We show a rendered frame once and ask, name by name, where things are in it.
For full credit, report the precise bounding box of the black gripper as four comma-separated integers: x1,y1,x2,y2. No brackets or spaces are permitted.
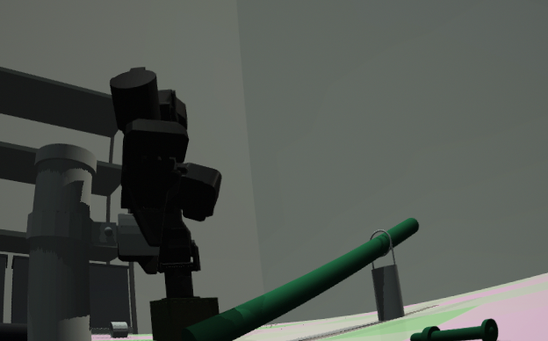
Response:
118,119,189,275

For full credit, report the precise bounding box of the grey post with cap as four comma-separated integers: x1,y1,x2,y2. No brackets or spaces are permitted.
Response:
27,143,97,341

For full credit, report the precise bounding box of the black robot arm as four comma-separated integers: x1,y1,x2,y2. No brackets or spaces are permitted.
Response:
110,67,222,300

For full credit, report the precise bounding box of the dark green bolt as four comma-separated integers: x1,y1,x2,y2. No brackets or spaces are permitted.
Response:
410,318,499,341

